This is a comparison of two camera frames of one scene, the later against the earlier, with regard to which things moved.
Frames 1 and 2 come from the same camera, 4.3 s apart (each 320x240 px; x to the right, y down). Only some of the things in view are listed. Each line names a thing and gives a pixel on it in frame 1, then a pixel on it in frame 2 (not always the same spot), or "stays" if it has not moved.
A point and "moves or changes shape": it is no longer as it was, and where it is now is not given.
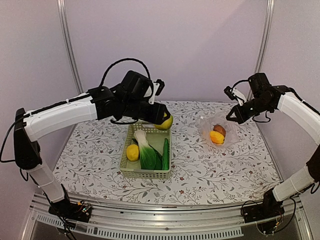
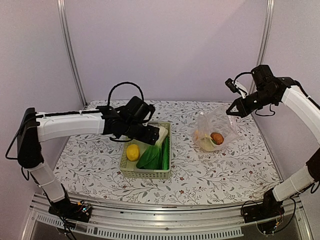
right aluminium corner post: [263, 40] stays
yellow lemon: [132, 152] stays
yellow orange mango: [216, 137] → [196, 135]
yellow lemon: [166, 124] → [206, 143]
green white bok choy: [150, 158] moves or changes shape
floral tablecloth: [87, 170] stays
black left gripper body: [134, 107] → [133, 132]
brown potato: [220, 128] → [218, 137]
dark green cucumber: [165, 157] stays
